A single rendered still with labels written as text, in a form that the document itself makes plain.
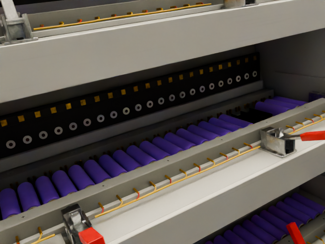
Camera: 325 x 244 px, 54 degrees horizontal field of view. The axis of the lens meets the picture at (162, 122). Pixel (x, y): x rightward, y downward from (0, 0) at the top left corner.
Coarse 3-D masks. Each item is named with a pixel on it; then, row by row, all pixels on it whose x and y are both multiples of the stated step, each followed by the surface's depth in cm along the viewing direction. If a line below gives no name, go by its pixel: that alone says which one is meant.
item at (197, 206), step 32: (224, 96) 57; (288, 96) 60; (320, 96) 52; (128, 128) 48; (320, 128) 46; (0, 160) 40; (32, 160) 42; (256, 160) 40; (288, 160) 39; (320, 160) 42; (160, 192) 36; (192, 192) 35; (224, 192) 35; (256, 192) 37; (96, 224) 32; (128, 224) 31; (160, 224) 31; (192, 224) 33; (224, 224) 36
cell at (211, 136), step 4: (192, 124) 49; (188, 128) 49; (192, 128) 48; (196, 128) 47; (200, 128) 47; (192, 132) 47; (196, 132) 47; (200, 132) 46; (204, 132) 46; (208, 132) 45; (200, 136) 46; (204, 136) 45; (208, 136) 44; (212, 136) 44; (216, 136) 44; (220, 136) 44
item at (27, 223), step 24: (264, 120) 46; (288, 120) 46; (312, 120) 47; (216, 144) 40; (240, 144) 42; (144, 168) 37; (168, 168) 37; (96, 192) 33; (120, 192) 34; (24, 216) 31; (48, 216) 31; (96, 216) 32; (0, 240) 29
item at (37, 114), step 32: (224, 64) 56; (256, 64) 60; (96, 96) 45; (128, 96) 48; (160, 96) 51; (192, 96) 54; (0, 128) 40; (32, 128) 42; (64, 128) 44; (96, 128) 46
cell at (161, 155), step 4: (140, 144) 45; (144, 144) 44; (148, 144) 44; (152, 144) 44; (140, 148) 45; (144, 148) 44; (148, 148) 43; (152, 148) 43; (156, 148) 42; (148, 152) 43; (152, 152) 42; (156, 152) 41; (160, 152) 41; (164, 152) 41; (152, 156) 42; (156, 156) 41; (160, 156) 40; (164, 156) 40
